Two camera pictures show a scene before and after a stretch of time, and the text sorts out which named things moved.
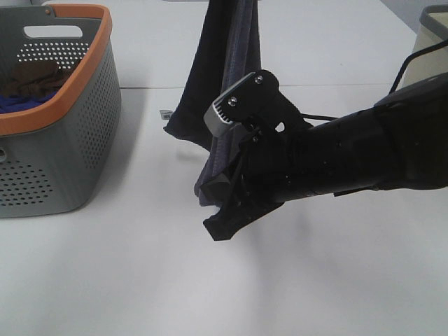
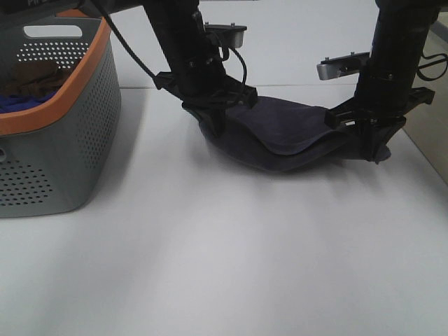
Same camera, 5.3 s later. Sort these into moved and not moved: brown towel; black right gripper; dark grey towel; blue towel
Moved: black right gripper; dark grey towel
Not moved: blue towel; brown towel
